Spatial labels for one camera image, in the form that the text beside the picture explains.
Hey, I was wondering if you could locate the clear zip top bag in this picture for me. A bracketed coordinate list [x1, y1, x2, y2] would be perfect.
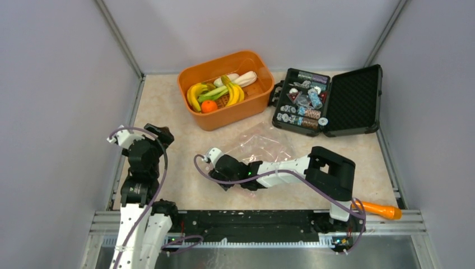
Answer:
[221, 122, 296, 164]

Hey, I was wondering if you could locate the green leafy vegetable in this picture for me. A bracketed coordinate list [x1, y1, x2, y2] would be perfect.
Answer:
[197, 86, 229, 103]

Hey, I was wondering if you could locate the yellow banana bunch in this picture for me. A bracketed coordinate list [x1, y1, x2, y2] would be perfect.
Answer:
[222, 77, 244, 106]
[187, 83, 208, 113]

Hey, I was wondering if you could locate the orange plastic basket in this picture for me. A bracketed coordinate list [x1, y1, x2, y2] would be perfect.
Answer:
[177, 50, 274, 131]

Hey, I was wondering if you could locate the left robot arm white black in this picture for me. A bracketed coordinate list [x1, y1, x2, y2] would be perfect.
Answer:
[107, 123, 180, 268]

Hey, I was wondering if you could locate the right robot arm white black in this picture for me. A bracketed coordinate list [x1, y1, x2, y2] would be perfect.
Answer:
[203, 146, 366, 231]

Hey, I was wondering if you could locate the orange fruit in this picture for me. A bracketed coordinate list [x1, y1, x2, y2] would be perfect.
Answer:
[201, 100, 218, 113]

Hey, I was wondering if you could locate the white radish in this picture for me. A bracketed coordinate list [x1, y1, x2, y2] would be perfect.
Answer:
[232, 71, 258, 87]

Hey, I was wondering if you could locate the black poker chip case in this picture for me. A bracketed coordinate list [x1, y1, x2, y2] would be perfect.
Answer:
[269, 64, 383, 137]

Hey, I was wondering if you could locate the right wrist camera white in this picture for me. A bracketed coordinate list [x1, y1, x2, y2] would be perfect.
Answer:
[203, 147, 224, 166]

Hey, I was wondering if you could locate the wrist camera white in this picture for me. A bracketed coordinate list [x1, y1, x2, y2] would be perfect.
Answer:
[106, 125, 145, 150]
[203, 147, 224, 166]

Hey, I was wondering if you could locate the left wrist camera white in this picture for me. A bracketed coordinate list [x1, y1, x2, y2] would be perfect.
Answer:
[106, 125, 145, 150]

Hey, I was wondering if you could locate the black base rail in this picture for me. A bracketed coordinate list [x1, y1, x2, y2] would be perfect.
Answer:
[170, 210, 337, 243]

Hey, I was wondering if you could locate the orange handled tool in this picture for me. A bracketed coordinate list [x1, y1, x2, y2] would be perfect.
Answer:
[352, 201, 402, 220]

